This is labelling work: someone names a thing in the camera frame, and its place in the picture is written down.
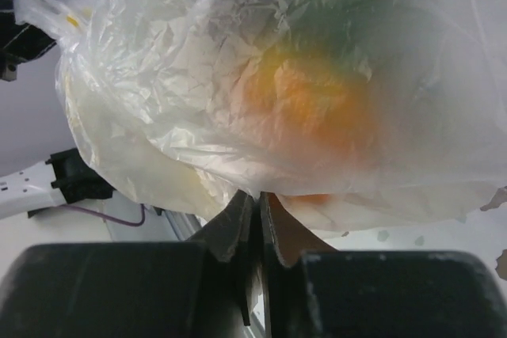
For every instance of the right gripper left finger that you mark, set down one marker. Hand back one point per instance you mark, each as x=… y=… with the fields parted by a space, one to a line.
x=192 y=288

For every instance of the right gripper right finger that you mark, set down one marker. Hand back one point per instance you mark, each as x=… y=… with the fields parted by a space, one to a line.
x=313 y=290

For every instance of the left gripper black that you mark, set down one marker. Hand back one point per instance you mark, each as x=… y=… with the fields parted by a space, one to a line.
x=19 y=43

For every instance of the orange fake pineapple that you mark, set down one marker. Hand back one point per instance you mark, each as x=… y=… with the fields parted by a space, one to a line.
x=306 y=98

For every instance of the clear printed plastic bag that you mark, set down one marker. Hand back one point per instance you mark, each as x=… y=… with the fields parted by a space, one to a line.
x=146 y=87

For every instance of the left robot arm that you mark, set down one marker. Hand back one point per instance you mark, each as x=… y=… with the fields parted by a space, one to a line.
x=62 y=179

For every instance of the aluminium frame rail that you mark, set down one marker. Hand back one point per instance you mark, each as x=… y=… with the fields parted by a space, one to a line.
x=182 y=225

